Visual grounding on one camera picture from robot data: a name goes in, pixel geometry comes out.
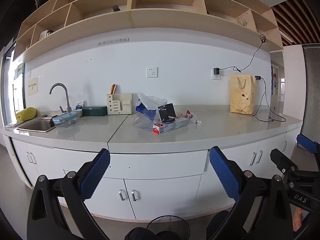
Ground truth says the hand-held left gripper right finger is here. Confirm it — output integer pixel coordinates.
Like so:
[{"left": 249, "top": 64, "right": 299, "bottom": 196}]
[{"left": 209, "top": 146, "right": 293, "bottom": 240}]

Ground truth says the green storage box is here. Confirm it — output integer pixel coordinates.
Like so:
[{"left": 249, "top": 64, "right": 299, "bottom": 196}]
[{"left": 82, "top": 106, "right": 108, "bottom": 117}]

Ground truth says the grey wall power rail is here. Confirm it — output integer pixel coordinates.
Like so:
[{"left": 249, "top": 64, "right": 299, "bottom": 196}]
[{"left": 98, "top": 38, "right": 130, "bottom": 46}]

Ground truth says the white plastic bag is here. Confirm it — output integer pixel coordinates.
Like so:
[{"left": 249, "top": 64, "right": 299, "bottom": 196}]
[{"left": 137, "top": 92, "right": 167, "bottom": 110}]

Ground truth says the frosted glass partition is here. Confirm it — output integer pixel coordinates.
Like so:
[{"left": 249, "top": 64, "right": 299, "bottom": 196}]
[{"left": 301, "top": 44, "right": 320, "bottom": 143}]

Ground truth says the red white snack wrapper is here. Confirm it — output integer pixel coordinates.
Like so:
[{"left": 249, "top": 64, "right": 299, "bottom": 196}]
[{"left": 176, "top": 109, "right": 194, "bottom": 120}]

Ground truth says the steel sink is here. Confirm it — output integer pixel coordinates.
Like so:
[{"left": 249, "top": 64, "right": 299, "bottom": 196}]
[{"left": 16, "top": 119, "right": 57, "bottom": 133}]

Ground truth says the beige desk organizer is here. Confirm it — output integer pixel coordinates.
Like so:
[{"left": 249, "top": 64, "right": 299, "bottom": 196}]
[{"left": 107, "top": 93, "right": 133, "bottom": 115}]

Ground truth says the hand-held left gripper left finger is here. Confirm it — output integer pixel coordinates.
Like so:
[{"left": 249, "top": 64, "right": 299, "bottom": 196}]
[{"left": 27, "top": 148, "right": 111, "bottom": 240}]

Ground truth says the red silver toothpaste box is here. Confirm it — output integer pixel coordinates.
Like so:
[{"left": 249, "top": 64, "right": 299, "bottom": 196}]
[{"left": 153, "top": 118, "right": 190, "bottom": 135}]

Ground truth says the wooden wall shelf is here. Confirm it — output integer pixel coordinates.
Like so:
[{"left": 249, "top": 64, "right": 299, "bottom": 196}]
[{"left": 12, "top": 0, "right": 284, "bottom": 63}]

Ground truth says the wall poster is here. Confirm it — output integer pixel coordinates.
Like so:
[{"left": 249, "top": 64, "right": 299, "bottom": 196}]
[{"left": 271, "top": 65, "right": 279, "bottom": 95}]

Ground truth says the black charger cable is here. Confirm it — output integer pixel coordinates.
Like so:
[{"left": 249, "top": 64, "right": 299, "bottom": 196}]
[{"left": 220, "top": 34, "right": 267, "bottom": 73}]

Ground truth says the black mesh wastebasket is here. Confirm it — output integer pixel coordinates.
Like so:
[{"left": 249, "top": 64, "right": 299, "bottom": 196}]
[{"left": 146, "top": 215, "right": 190, "bottom": 240}]

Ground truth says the clear plastic container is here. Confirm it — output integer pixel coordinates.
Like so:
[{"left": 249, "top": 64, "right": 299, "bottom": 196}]
[{"left": 52, "top": 112, "right": 77, "bottom": 128}]

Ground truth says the yellow paper bag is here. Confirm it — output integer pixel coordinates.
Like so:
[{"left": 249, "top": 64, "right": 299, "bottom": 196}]
[{"left": 230, "top": 74, "right": 257, "bottom": 115}]

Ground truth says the person's right hand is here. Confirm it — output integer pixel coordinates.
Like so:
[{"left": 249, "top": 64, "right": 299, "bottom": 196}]
[{"left": 293, "top": 207, "right": 305, "bottom": 232}]

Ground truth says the thin black cable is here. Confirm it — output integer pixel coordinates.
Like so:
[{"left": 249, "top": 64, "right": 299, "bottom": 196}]
[{"left": 252, "top": 77, "right": 286, "bottom": 122}]

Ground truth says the blue plastic packaging bag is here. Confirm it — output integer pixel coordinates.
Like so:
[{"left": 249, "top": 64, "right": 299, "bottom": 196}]
[{"left": 136, "top": 102, "right": 160, "bottom": 120}]

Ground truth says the person's left leg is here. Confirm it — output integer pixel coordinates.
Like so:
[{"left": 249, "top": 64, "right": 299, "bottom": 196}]
[{"left": 124, "top": 227, "right": 157, "bottom": 240}]

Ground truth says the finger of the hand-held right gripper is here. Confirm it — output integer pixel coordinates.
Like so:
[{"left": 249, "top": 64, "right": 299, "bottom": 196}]
[
  {"left": 270, "top": 149, "right": 299, "bottom": 178},
  {"left": 297, "top": 134, "right": 320, "bottom": 156}
]

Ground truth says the yellow cloth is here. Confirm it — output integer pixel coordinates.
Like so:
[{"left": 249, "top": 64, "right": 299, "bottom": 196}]
[{"left": 16, "top": 107, "right": 37, "bottom": 122}]

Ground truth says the paper wall notice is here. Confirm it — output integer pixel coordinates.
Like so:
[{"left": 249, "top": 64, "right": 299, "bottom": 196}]
[{"left": 27, "top": 76, "right": 38, "bottom": 96}]

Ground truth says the silver faucet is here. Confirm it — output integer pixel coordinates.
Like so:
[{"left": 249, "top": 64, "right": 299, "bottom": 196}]
[{"left": 49, "top": 83, "right": 73, "bottom": 113}]

